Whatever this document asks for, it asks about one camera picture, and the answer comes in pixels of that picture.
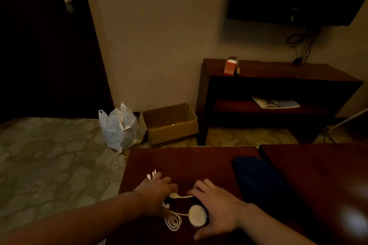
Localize person's left hand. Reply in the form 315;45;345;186
133;172;179;220

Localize person's right hand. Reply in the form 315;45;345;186
187;179;248;241

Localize white charging cable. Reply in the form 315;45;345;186
146;169;194;232

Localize white round charger puck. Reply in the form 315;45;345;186
188;205;208;228

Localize person's right forearm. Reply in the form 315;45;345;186
238;203;318;245

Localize person's left forearm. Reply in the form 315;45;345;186
0;191;144;245

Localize dark blue cloth bag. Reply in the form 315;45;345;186
231;155;289;215

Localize open cardboard box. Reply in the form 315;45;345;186
138;102;200;146

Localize white plastic bag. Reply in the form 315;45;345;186
98;103;142;154

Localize booklet with light cover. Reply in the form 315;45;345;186
250;94;301;110

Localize small orange box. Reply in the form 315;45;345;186
223;56;241;77

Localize dark wooden console table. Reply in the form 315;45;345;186
196;58;364;146

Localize white slanted pole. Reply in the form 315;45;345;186
328;107;368;132

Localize dark wooden door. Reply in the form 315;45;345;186
0;0;114;120

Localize black floor cable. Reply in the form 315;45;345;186
323;127;337;144

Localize black television cables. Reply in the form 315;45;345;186
286;27;318;67

